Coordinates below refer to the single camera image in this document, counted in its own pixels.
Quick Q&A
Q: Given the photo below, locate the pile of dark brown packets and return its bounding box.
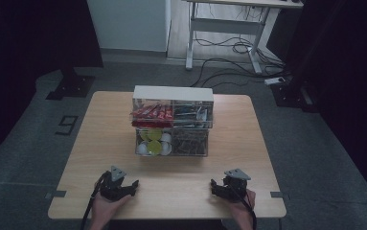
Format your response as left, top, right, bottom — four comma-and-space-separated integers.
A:
172, 128, 208, 156

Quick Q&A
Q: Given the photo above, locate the clear drawer with dark packets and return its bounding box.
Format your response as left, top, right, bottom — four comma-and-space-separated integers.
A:
171, 127, 210, 158

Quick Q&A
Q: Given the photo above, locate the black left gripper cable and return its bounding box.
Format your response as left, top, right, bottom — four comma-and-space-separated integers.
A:
80, 172, 108, 230

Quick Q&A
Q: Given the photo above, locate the dark curtain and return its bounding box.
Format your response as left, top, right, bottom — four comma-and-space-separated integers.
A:
0, 0, 104, 171
265, 0, 367, 212

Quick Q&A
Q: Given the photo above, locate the black stand base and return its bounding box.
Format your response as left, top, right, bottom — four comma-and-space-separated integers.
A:
270, 80, 320, 113
45, 65, 97, 102

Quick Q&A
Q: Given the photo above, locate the white power strip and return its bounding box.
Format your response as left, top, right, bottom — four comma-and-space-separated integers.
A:
264, 76, 287, 87

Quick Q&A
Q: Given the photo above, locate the clear drawer with red packets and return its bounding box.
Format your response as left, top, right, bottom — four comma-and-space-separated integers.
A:
130, 98, 174, 129

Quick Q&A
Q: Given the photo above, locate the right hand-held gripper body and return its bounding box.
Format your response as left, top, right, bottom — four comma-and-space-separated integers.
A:
221, 168, 252, 203

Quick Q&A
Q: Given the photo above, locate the person's left hand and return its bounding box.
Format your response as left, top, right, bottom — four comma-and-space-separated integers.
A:
89, 193, 132, 225

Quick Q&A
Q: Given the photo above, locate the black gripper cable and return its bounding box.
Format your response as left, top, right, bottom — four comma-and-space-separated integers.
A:
80, 172, 108, 230
232, 183, 258, 230

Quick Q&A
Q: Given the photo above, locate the clear drawer with capsules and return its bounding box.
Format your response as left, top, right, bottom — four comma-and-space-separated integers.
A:
134, 126, 173, 157

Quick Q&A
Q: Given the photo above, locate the row of red snack packets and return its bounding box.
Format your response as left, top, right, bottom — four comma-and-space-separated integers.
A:
130, 104, 174, 128

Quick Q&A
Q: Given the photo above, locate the clear drawer with mixed packets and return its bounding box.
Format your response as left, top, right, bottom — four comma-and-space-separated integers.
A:
172, 99, 215, 129

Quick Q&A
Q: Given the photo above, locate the white desk frame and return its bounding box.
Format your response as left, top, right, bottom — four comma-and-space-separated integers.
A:
184, 0, 305, 76

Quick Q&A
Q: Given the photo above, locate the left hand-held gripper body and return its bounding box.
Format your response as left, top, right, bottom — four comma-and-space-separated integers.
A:
99, 165, 131, 202

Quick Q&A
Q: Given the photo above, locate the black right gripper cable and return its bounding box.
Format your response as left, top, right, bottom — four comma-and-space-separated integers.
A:
232, 183, 258, 230

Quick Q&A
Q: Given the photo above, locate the grey tape piece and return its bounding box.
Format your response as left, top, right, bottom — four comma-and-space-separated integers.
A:
269, 191, 291, 201
44, 190, 68, 200

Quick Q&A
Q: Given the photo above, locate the white-topped clear drawer organizer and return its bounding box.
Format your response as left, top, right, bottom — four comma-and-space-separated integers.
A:
130, 84, 216, 158

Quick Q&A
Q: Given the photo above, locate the person's right hand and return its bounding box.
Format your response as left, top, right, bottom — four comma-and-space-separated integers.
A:
227, 189, 257, 223

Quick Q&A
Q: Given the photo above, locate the tangle of black floor cables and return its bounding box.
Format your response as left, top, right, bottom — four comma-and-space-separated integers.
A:
189, 6, 292, 89

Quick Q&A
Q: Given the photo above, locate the pile of dark white packets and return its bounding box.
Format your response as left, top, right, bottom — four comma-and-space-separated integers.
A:
173, 105, 210, 127

